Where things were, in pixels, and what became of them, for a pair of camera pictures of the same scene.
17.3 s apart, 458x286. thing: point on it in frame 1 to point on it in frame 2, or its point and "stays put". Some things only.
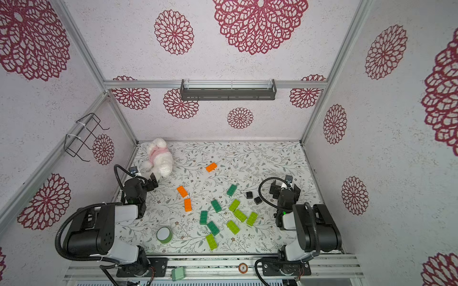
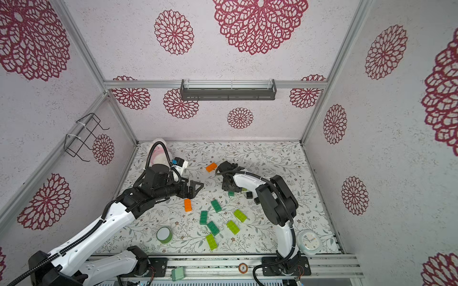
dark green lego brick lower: [213, 228] stays put
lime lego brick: [240, 215] stays put
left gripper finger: [154, 180] to [192, 190]
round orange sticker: [243, 267] stays put
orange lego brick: [211, 167] stays put
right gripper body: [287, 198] to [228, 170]
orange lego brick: [188, 205] stays put
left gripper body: [147, 187] to [172, 189]
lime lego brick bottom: [212, 242] stays put
